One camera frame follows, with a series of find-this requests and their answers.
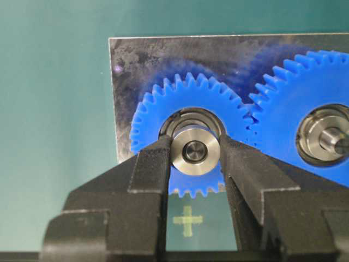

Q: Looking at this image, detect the small blue plastic gear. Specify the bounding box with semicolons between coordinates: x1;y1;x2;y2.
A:
130;73;250;197

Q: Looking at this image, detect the large blue plastic gear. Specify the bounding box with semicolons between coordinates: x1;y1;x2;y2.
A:
248;51;348;186

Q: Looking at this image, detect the threaded steel shaft small gear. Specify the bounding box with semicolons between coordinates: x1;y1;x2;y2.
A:
183;140;207;163

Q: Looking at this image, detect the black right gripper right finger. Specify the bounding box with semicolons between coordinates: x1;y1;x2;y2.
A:
219;135;348;261

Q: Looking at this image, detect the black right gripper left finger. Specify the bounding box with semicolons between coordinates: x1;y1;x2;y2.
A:
40;136;171;261

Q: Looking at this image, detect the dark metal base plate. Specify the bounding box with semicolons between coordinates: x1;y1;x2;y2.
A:
109;33;348;162

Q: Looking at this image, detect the threaded steel shaft large gear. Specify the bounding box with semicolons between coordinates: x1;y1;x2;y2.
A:
319;127;348;159

